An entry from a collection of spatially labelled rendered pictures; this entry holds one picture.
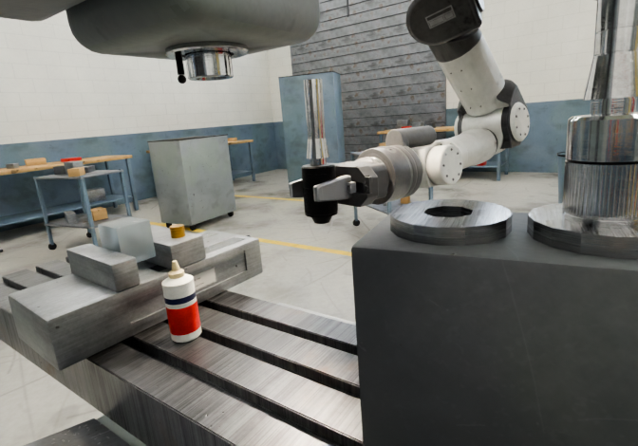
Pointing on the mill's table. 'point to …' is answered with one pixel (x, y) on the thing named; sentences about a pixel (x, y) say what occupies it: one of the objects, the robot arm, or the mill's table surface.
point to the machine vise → (119, 296)
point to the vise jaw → (176, 248)
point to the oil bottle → (181, 305)
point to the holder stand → (496, 327)
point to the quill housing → (199, 10)
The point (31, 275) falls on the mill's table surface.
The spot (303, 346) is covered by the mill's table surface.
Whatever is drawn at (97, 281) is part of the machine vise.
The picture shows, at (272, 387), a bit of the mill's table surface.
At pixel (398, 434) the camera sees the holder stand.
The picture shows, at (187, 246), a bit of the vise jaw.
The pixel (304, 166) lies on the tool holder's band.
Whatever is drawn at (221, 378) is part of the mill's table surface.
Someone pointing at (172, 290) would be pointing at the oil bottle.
